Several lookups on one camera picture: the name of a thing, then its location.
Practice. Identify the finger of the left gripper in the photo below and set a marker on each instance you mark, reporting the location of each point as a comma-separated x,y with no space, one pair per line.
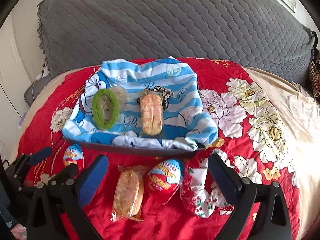
68,172
21,166

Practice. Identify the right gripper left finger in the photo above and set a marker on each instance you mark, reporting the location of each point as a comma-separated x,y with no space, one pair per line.
79,192

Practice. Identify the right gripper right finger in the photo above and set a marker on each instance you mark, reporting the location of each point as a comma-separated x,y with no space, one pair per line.
238,192

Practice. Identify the red surprise egg toy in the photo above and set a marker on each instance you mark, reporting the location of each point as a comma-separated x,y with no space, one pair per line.
74,155

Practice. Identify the cherry print white scrunchie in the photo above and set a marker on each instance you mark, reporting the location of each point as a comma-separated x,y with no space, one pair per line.
199,191

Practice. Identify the packaged bread snack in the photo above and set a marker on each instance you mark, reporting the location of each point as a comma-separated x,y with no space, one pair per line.
151,112
128,196

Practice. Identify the person's hand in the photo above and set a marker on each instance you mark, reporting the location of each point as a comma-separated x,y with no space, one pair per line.
19,232

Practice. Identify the red floral quilt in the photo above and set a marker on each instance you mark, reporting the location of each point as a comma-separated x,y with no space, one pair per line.
254,141

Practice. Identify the grey bag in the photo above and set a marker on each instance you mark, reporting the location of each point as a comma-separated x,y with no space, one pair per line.
35,89

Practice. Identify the beige sheer scrunchie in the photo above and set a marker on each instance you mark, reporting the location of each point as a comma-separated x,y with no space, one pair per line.
108,105

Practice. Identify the blue striped cartoon cloth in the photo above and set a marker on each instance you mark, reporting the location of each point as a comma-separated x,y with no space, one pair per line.
185,124

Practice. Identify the dark grey tray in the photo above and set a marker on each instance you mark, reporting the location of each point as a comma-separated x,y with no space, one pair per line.
173,152

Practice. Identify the beige bed sheet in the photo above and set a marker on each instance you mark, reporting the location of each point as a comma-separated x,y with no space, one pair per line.
299,113

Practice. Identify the leopard print scrunchie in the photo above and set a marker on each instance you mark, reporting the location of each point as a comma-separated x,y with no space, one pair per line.
164,93

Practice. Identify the pile of clothes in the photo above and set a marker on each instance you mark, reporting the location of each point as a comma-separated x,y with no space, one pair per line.
313,68

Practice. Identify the grey quilted pillow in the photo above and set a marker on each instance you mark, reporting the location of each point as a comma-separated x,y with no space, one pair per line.
253,33

